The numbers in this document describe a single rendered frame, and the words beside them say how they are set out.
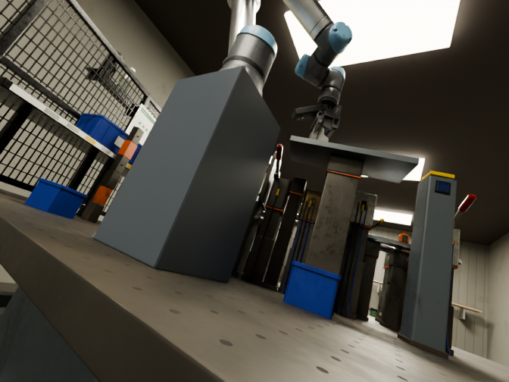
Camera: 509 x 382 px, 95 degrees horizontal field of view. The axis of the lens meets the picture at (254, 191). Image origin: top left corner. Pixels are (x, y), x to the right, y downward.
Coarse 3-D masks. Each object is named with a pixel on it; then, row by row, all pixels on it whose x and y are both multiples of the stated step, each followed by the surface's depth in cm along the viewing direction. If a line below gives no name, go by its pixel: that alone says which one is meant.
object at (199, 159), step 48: (192, 96) 50; (240, 96) 46; (144, 144) 51; (192, 144) 43; (240, 144) 48; (144, 192) 43; (192, 192) 39; (240, 192) 50; (144, 240) 38; (192, 240) 40; (240, 240) 52
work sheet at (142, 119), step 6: (144, 108) 150; (138, 114) 147; (144, 114) 151; (150, 114) 156; (132, 120) 143; (138, 120) 148; (144, 120) 152; (150, 120) 157; (132, 126) 144; (138, 126) 149; (144, 126) 153; (150, 126) 158; (126, 132) 142; (144, 132) 155; (144, 138) 156
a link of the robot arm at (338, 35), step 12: (288, 0) 74; (300, 0) 72; (312, 0) 71; (300, 12) 73; (312, 12) 72; (324, 12) 72; (312, 24) 73; (324, 24) 72; (336, 24) 70; (312, 36) 76; (324, 36) 73; (336, 36) 70; (348, 36) 71; (324, 48) 75; (336, 48) 73; (324, 60) 78
